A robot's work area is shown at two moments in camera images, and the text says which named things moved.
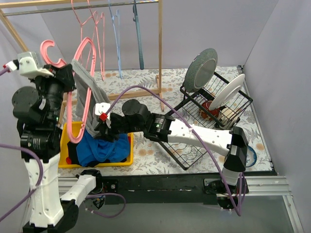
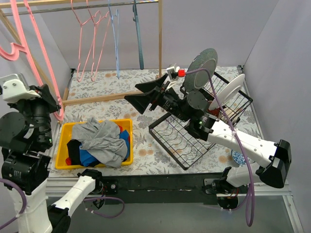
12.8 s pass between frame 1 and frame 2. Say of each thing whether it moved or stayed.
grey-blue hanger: stayed
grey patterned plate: stayed
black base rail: stayed
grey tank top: moved
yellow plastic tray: stayed
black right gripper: moved
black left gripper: moved
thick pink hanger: moved
